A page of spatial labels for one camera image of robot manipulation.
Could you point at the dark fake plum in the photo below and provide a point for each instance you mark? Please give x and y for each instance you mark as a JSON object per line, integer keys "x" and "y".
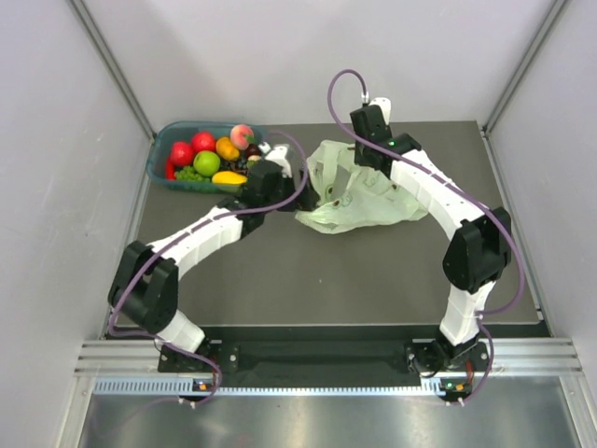
{"x": 253, "y": 150}

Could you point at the teal plastic basket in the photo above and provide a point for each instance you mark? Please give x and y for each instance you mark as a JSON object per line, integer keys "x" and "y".
{"x": 183, "y": 131}

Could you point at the orange fake fruit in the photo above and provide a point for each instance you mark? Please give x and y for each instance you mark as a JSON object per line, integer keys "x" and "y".
{"x": 226, "y": 150}

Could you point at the green fake grapes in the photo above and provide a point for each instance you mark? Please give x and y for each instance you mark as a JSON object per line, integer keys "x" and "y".
{"x": 189, "y": 174}

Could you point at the red fake chili pepper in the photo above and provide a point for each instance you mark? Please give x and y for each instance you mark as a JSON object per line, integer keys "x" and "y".
{"x": 170, "y": 171}

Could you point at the red fake apple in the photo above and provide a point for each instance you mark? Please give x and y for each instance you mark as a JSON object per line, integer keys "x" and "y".
{"x": 203, "y": 141}

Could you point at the light green plastic bag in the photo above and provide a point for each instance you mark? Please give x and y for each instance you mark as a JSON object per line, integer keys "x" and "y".
{"x": 352, "y": 196}

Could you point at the yellow fake mango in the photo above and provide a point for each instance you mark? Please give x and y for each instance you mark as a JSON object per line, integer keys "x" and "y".
{"x": 228, "y": 178}

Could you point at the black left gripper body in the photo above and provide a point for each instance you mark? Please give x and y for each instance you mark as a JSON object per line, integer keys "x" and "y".
{"x": 284, "y": 188}

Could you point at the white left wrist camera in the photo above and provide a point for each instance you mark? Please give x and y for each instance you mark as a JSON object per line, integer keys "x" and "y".
{"x": 278, "y": 154}

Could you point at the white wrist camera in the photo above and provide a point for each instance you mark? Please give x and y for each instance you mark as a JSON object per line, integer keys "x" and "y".
{"x": 383, "y": 103}
{"x": 278, "y": 154}

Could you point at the pink fake peach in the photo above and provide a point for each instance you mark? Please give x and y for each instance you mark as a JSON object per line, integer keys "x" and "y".
{"x": 242, "y": 136}

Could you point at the green fake apple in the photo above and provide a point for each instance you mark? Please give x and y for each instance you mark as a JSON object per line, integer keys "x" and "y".
{"x": 206, "y": 163}

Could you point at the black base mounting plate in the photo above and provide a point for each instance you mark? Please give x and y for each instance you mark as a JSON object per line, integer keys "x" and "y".
{"x": 398, "y": 355}

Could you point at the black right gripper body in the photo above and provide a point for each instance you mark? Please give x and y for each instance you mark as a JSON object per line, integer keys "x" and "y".
{"x": 360, "y": 156}

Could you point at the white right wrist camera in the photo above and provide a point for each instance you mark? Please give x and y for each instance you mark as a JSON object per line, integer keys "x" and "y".
{"x": 383, "y": 103}

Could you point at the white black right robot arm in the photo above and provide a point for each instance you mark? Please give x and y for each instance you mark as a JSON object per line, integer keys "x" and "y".
{"x": 478, "y": 251}

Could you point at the dark fake blueberries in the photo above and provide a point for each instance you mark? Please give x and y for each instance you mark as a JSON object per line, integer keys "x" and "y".
{"x": 237, "y": 166}

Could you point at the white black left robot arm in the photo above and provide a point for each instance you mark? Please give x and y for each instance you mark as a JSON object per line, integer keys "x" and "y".
{"x": 146, "y": 285}

